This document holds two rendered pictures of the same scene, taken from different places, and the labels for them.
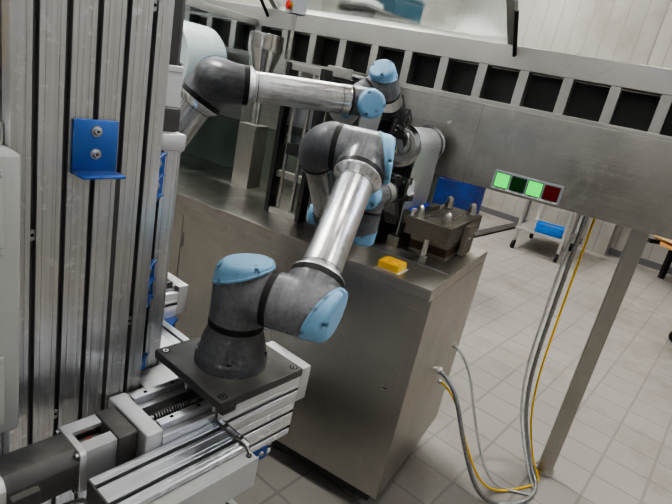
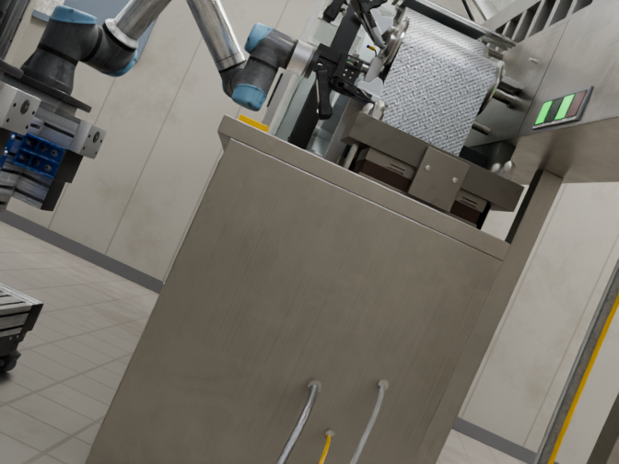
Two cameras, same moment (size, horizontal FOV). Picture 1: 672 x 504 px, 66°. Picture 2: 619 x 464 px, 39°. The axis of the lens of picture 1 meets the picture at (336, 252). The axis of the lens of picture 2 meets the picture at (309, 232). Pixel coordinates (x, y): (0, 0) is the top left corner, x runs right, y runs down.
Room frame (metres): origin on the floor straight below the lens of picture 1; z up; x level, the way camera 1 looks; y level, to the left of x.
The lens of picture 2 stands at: (0.67, -1.96, 0.76)
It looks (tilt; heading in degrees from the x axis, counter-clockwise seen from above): 0 degrees down; 58
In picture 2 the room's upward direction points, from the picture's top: 24 degrees clockwise
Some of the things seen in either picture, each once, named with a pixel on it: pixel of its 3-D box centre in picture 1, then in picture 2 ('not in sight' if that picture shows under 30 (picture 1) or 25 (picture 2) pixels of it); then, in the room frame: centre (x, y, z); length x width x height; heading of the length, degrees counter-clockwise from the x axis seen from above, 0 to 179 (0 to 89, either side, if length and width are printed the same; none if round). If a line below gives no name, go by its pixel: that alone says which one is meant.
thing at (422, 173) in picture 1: (419, 185); (423, 114); (1.89, -0.25, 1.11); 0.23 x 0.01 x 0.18; 153
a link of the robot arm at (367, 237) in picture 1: (360, 225); (251, 85); (1.54, -0.06, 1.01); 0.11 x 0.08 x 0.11; 79
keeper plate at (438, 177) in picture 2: (468, 239); (437, 179); (1.84, -0.46, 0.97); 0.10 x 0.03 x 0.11; 153
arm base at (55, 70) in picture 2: not in sight; (51, 68); (1.25, 0.57, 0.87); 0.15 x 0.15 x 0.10
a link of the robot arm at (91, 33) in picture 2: not in sight; (70, 31); (1.26, 0.57, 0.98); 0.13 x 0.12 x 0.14; 17
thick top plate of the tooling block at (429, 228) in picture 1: (445, 223); (429, 163); (1.87, -0.38, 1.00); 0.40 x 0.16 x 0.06; 153
